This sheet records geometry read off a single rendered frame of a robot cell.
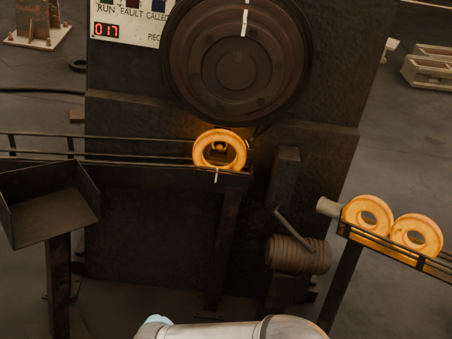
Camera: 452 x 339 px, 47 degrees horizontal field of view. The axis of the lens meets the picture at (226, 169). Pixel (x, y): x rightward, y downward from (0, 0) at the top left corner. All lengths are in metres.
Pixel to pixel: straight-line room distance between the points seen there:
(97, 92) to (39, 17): 2.69
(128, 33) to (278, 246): 0.87
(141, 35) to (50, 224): 0.66
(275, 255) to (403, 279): 1.05
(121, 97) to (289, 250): 0.78
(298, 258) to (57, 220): 0.81
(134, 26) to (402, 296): 1.72
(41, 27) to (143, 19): 2.84
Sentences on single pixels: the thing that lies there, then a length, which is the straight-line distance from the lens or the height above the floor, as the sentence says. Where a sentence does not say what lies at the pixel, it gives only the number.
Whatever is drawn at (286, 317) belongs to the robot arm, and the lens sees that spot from 0.97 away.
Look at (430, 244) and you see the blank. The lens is 1.71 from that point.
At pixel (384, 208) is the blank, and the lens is 1.70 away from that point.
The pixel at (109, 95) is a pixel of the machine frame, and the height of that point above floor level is 0.87.
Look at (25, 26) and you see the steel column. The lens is 4.55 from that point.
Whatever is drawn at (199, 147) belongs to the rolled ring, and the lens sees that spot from 1.75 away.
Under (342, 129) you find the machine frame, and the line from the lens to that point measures 1.87.
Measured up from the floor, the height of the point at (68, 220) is 0.60.
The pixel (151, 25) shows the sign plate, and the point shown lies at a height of 1.13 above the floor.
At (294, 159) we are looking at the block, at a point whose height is 0.80.
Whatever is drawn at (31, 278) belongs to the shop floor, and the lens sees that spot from 2.36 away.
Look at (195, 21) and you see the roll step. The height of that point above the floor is 1.22.
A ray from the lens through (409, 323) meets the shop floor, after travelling 2.52.
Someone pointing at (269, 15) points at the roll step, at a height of 1.27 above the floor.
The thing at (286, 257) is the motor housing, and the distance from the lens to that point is 1.82.
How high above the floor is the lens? 1.69
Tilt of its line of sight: 33 degrees down
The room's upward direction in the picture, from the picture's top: 11 degrees clockwise
